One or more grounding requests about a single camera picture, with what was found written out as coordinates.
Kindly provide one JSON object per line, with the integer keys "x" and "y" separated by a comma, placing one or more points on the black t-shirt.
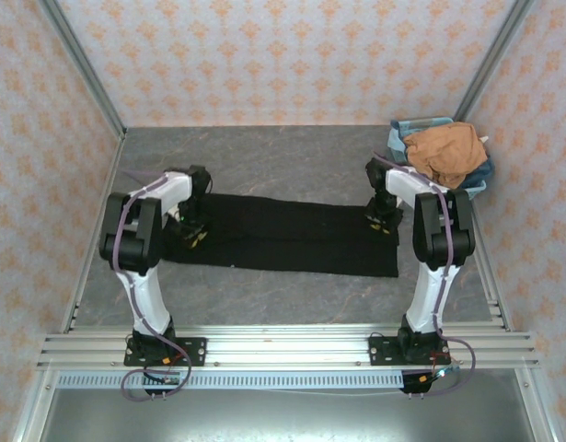
{"x": 287, "y": 239}

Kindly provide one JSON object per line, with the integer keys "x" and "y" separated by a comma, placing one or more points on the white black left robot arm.
{"x": 146, "y": 304}

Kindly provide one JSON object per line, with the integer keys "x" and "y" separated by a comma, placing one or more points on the orange t-shirt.
{"x": 448, "y": 149}

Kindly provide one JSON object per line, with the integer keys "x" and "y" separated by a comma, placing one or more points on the light blue plastic basket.
{"x": 476, "y": 188}

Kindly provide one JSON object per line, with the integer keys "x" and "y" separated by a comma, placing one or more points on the dark blue t-shirt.
{"x": 487, "y": 170}

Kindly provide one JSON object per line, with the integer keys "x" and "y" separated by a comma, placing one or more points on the small white tag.
{"x": 484, "y": 138}

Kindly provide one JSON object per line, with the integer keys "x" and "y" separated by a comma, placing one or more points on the grey metal sheet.
{"x": 282, "y": 416}

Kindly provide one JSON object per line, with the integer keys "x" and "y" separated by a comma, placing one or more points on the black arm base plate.
{"x": 384, "y": 352}
{"x": 192, "y": 352}

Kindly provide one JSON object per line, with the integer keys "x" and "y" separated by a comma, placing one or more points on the aluminium side rail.
{"x": 489, "y": 276}
{"x": 73, "y": 315}

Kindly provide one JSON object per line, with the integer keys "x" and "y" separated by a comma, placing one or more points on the aluminium mounting rail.
{"x": 287, "y": 350}

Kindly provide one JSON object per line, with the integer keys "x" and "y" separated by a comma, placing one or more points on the aluminium frame post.
{"x": 89, "y": 69}
{"x": 492, "y": 60}

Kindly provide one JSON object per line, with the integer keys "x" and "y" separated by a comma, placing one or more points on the aluminium frame leg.
{"x": 535, "y": 410}
{"x": 31, "y": 410}

